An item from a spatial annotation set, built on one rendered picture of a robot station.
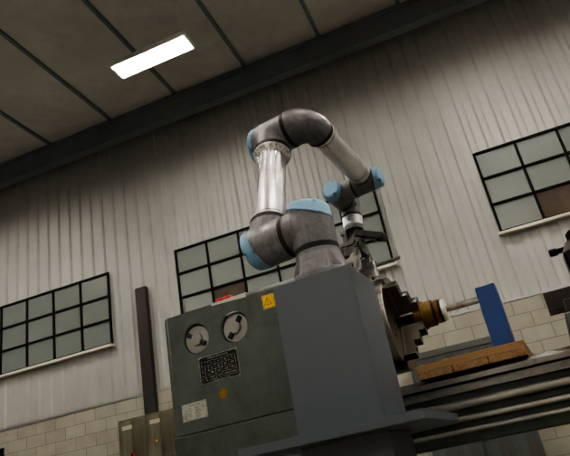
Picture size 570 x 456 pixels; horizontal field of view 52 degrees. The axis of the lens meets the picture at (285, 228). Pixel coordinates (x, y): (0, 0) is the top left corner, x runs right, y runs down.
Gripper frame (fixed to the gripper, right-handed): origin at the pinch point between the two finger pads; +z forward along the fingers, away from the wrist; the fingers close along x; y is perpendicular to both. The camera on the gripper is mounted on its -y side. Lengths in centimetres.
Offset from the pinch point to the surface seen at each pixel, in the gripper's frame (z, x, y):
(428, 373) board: 41.7, 12.8, -19.5
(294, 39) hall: -703, -453, 264
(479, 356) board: 40, 11, -34
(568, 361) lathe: 45, 5, -55
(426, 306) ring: 18.0, 1.9, -19.4
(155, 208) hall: -504, -463, 601
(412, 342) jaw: 28.5, 3.0, -12.8
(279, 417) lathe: 48, 26, 24
